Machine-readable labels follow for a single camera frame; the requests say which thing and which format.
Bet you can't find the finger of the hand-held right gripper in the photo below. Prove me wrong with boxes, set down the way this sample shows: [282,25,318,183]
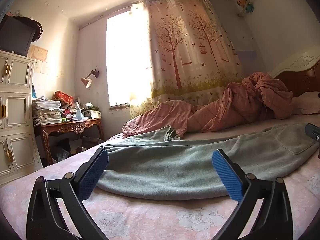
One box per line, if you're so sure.
[305,123,320,143]

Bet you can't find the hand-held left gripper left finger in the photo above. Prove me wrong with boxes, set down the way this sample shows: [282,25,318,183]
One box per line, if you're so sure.
[26,148,109,240]

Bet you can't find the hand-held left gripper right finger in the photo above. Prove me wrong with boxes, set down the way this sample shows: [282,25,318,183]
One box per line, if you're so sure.
[211,149,293,240]

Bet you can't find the grey-green pants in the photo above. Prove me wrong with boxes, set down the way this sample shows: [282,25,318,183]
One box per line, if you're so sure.
[96,124,319,200]

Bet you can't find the white pillow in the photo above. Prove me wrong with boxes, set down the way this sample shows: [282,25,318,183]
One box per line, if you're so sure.
[292,92,320,115]

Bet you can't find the cardboard box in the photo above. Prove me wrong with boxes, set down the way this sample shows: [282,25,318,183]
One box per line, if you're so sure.
[81,136,104,152]

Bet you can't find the cream and brown headboard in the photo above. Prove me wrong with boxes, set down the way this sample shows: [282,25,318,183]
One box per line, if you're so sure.
[267,49,320,98]

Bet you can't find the carved wooden table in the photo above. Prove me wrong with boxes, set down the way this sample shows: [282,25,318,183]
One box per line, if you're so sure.
[34,118,104,165]

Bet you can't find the stack of books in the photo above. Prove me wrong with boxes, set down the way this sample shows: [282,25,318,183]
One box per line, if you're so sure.
[84,107,102,119]

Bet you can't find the clear plastic bottle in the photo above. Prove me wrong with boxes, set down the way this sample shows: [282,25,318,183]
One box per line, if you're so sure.
[75,102,84,120]

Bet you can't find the pink quilt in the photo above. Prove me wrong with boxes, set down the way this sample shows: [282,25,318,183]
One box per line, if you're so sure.
[122,72,294,138]

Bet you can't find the bed with pink floral sheet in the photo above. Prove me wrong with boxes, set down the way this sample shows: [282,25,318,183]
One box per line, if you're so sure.
[0,115,320,240]

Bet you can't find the stack of papers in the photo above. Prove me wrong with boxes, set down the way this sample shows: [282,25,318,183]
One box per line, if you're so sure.
[32,97,63,125]

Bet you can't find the red box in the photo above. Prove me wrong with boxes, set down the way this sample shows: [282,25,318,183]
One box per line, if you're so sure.
[54,90,74,104]

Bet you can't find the cream cabinet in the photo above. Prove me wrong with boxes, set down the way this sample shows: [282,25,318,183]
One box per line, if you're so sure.
[0,49,44,187]

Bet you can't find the bright window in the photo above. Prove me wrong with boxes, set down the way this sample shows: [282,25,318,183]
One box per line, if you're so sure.
[107,10,150,107]

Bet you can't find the tree print curtain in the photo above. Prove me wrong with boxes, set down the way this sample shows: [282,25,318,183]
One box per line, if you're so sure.
[129,0,244,120]

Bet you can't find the black suitcase on cabinet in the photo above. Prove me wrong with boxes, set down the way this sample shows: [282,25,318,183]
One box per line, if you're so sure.
[0,15,43,57]

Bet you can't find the pink wall lamp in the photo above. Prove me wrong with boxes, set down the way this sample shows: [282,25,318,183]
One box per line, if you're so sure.
[80,69,100,88]

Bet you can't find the framed wall certificate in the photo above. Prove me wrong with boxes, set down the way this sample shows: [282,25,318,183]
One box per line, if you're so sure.
[27,45,48,62]

